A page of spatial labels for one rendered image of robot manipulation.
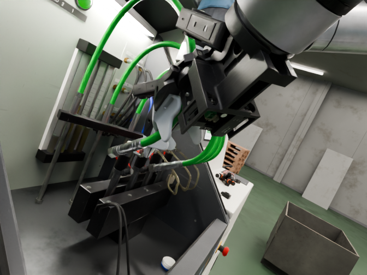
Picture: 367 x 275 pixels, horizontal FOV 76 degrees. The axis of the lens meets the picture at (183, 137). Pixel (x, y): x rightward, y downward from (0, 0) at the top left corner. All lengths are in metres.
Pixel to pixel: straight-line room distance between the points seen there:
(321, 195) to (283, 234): 7.11
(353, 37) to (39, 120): 0.70
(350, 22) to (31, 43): 0.62
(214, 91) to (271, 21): 0.08
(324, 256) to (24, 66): 2.81
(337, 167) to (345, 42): 9.79
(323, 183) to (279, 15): 9.82
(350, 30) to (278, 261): 2.70
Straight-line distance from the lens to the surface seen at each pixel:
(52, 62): 0.71
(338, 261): 2.94
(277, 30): 0.20
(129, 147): 0.40
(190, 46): 0.37
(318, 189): 9.91
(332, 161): 10.20
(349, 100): 10.86
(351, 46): 0.44
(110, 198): 0.57
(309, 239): 2.87
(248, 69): 0.21
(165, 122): 0.31
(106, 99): 0.86
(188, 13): 0.32
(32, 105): 0.72
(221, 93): 0.23
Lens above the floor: 1.24
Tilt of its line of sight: 7 degrees down
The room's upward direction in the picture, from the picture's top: 24 degrees clockwise
